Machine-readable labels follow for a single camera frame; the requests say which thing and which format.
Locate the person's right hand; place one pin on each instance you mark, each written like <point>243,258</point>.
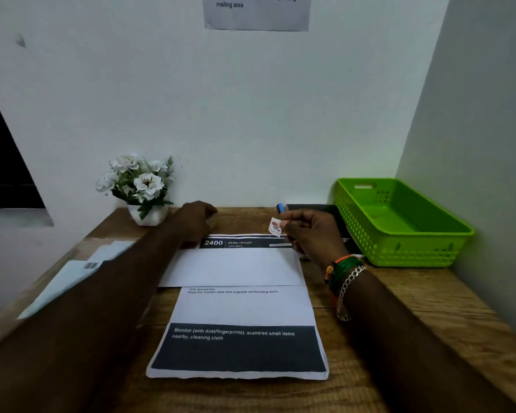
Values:
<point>318,238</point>

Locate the white envelope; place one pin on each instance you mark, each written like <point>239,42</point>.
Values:
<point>236,266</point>

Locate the green plastic basket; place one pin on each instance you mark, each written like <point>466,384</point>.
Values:
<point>395,227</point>

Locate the person's left forearm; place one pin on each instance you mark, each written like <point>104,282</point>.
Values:
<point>90,322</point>

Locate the small postage stamp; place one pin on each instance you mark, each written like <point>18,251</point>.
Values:
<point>274,227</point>

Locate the pale envelope with barcode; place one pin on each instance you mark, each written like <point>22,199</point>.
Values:
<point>64,281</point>

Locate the paper notice on wall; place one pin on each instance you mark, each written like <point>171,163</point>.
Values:
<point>258,12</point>

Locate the person's right thumb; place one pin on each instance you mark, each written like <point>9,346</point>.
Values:
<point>291,230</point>

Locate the person's left fingers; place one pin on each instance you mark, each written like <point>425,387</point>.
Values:
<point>208,212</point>

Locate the blue capped glue stick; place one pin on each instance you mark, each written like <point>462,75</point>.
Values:
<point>280,207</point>

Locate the person's left hand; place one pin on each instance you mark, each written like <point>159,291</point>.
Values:
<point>191,221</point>

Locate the pale paper sheet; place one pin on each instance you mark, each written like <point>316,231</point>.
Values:
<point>112,250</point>

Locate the person's right forearm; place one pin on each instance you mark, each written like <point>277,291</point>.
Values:
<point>413,352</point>

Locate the white flowers in white pot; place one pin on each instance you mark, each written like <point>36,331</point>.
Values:
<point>144,187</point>

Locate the printed task sheet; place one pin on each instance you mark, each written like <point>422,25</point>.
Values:
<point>245,305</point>

